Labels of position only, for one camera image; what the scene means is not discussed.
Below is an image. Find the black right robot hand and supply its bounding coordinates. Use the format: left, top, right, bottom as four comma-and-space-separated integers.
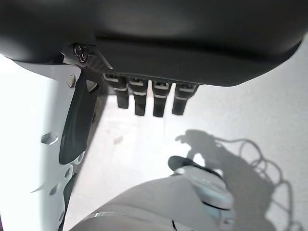
0, 0, 308, 166

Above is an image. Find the white perforated robot body shell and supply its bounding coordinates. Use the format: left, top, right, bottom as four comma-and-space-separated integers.
0, 54, 85, 231

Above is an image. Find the grey robot leg with foot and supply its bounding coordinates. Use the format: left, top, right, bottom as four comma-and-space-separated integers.
68, 155, 238, 231

